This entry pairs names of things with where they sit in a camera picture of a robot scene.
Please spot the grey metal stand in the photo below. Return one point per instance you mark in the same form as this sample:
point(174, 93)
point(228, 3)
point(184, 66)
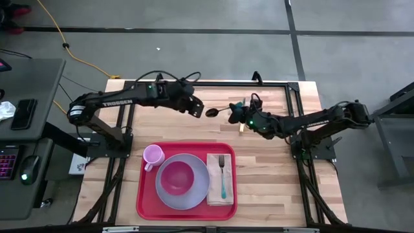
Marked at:
point(391, 129)

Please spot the lavender round plate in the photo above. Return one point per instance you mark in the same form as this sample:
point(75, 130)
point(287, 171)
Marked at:
point(197, 191)

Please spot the red plastic serving tray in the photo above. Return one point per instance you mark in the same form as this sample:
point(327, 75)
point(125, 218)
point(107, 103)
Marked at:
point(148, 200)

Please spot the white printed box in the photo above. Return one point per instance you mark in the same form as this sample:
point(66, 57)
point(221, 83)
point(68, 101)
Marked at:
point(77, 165)

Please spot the grey desk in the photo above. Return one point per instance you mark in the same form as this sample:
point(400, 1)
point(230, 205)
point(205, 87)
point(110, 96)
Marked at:
point(42, 81)

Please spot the dark pink bowl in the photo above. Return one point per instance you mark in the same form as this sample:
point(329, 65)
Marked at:
point(177, 178)

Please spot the black backlit keyboard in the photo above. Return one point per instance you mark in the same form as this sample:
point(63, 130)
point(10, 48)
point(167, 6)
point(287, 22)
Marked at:
point(8, 161)

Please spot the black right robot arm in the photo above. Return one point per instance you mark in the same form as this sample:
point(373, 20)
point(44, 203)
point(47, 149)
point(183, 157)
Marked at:
point(307, 124)

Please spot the black smartphone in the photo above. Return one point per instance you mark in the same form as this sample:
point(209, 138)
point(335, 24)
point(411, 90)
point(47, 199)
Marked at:
point(24, 114)

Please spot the white crumpled tissue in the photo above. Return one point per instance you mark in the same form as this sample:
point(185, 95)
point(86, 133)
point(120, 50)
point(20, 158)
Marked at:
point(6, 110)

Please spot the black computer mouse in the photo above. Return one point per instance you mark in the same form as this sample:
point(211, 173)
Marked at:
point(29, 168)

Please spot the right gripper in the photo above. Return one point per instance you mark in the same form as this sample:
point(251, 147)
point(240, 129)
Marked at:
point(251, 115)

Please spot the beige cloth napkin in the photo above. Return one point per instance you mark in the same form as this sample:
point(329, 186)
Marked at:
point(213, 181)

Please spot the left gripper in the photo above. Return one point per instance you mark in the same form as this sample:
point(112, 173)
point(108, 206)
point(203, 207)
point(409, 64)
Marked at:
point(187, 100)

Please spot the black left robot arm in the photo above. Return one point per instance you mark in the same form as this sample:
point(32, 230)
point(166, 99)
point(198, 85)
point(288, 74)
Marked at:
point(116, 102)

